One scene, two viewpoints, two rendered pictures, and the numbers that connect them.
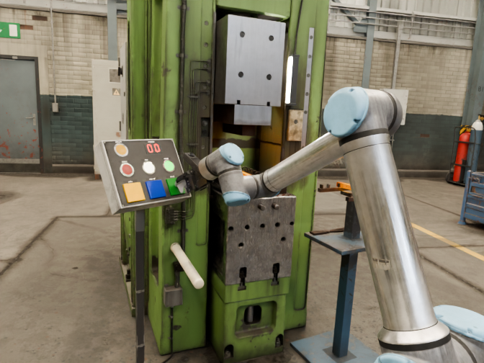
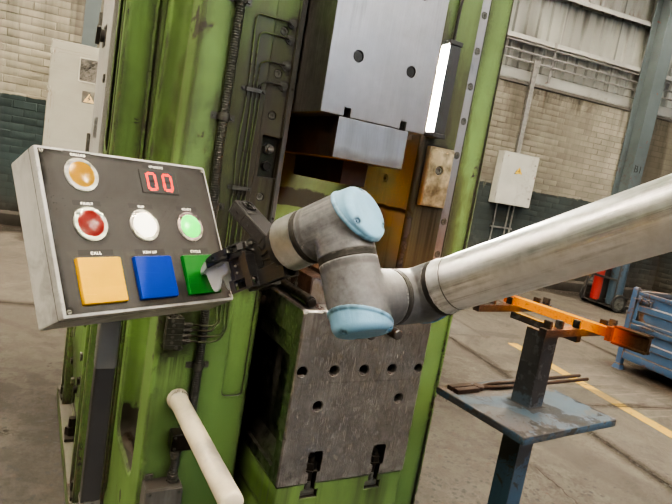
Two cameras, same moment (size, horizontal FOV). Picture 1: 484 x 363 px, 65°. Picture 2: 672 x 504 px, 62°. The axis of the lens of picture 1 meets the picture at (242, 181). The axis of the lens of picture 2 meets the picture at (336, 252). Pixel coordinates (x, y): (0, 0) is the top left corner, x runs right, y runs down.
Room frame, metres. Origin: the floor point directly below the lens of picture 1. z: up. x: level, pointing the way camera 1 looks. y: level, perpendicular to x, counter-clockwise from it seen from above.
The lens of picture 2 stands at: (0.54, 0.16, 1.24)
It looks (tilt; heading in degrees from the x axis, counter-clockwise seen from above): 8 degrees down; 353
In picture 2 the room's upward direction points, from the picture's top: 10 degrees clockwise
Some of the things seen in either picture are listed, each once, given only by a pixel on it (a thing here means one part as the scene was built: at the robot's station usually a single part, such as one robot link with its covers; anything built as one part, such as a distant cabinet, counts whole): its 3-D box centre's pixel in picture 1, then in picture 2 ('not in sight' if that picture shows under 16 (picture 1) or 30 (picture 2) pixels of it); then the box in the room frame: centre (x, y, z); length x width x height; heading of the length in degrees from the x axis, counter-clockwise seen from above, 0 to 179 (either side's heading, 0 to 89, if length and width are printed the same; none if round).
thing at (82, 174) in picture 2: (121, 150); (81, 174); (1.49, 0.48, 1.16); 0.05 x 0.03 x 0.04; 113
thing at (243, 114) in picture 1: (237, 114); (331, 141); (2.08, 0.04, 1.32); 0.42 x 0.20 x 0.10; 23
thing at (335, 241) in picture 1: (351, 238); (525, 405); (1.92, -0.59, 0.70); 0.40 x 0.30 x 0.02; 118
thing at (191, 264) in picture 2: (175, 186); (200, 274); (1.58, 0.28, 1.01); 0.07 x 0.05 x 0.07; 138
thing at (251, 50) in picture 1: (246, 67); (360, 52); (2.09, 0.00, 1.56); 0.42 x 0.39 x 0.40; 23
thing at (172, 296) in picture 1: (173, 295); (160, 498); (1.85, 0.34, 0.36); 0.09 x 0.07 x 0.12; 113
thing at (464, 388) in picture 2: (355, 227); (524, 382); (2.06, -0.65, 0.71); 0.60 x 0.04 x 0.01; 116
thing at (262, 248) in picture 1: (240, 224); (310, 356); (2.11, -0.01, 0.69); 0.56 x 0.38 x 0.45; 23
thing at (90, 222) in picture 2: (127, 169); (90, 223); (1.46, 0.45, 1.09); 0.05 x 0.03 x 0.04; 113
